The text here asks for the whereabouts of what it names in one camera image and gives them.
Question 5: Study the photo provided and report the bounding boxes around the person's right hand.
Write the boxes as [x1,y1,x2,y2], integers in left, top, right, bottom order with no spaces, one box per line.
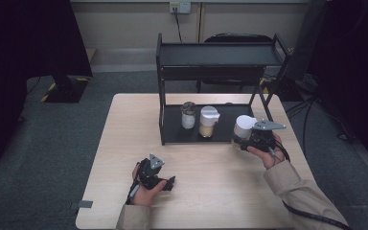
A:
[246,131,286,171]

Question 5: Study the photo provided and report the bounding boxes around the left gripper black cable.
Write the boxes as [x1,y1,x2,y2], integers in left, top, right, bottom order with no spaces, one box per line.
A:
[125,169,142,206]

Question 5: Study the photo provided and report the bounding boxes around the black two-tier metal shelf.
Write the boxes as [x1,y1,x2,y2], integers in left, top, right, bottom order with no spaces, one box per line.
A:
[155,32,293,147]

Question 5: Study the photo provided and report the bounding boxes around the white wall socket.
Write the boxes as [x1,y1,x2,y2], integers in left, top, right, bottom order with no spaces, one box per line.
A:
[169,1,193,15]

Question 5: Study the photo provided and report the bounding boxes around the black stand base yellow stripes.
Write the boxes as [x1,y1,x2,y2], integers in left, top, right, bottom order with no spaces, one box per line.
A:
[40,75,91,104]

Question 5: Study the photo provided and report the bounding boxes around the white-lid jar with brown contents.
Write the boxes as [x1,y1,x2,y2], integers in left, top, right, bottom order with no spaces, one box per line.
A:
[231,114,259,151]

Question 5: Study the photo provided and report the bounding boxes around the black floor cables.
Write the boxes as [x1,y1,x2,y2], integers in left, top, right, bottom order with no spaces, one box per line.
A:
[285,95,357,156]

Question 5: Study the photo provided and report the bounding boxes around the white-lid jar with yellow contents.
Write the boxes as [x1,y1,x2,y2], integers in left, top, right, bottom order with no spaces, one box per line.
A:
[198,105,221,139]

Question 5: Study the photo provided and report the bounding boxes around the black chair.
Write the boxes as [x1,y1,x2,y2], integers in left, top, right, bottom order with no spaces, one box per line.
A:
[195,32,274,94]

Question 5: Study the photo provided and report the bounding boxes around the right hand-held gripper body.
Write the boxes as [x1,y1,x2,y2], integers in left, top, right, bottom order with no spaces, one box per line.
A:
[244,118,288,153]

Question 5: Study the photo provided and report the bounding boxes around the dark curtain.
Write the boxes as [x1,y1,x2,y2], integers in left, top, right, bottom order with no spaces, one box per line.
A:
[0,0,94,173]
[310,0,368,176]

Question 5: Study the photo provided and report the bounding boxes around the person's left hand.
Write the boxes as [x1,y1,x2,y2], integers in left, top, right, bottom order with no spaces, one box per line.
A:
[130,162,169,207]

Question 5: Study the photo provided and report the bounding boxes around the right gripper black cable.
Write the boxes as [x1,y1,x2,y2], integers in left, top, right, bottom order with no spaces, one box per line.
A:
[267,139,355,230]

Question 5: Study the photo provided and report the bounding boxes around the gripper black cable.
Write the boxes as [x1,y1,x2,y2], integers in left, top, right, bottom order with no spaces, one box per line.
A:
[267,139,355,230]
[125,169,142,206]

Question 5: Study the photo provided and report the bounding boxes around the dark upright panel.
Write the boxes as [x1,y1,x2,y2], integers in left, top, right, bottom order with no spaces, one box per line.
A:
[283,0,330,82]

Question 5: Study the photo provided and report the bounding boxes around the glass shaker with metal lid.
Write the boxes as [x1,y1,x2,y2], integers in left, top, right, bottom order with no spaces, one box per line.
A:
[180,101,197,130]

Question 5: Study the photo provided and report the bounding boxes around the grey table bracket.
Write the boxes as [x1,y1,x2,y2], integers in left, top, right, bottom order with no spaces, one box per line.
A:
[69,199,94,211]

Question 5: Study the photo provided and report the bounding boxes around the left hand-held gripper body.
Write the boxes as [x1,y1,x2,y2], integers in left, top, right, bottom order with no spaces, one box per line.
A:
[136,152,168,192]

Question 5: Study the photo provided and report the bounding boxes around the black power cable on wall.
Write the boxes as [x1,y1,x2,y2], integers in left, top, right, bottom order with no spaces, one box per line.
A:
[172,8,184,44]

